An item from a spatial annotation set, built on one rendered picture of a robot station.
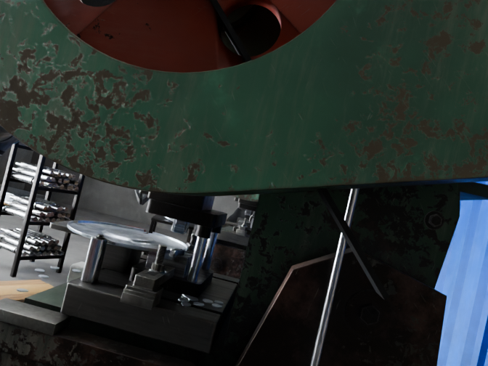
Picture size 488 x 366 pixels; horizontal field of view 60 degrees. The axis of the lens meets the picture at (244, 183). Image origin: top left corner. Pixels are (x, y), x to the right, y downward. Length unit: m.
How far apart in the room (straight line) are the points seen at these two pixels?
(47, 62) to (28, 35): 0.05
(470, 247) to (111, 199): 6.88
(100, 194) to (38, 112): 7.70
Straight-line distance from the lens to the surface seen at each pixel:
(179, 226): 1.01
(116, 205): 8.19
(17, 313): 0.90
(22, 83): 0.66
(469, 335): 2.07
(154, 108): 0.57
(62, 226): 1.06
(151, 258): 0.98
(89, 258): 0.90
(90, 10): 0.73
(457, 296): 2.24
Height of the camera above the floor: 0.95
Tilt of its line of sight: 2 degrees up
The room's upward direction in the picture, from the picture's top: 13 degrees clockwise
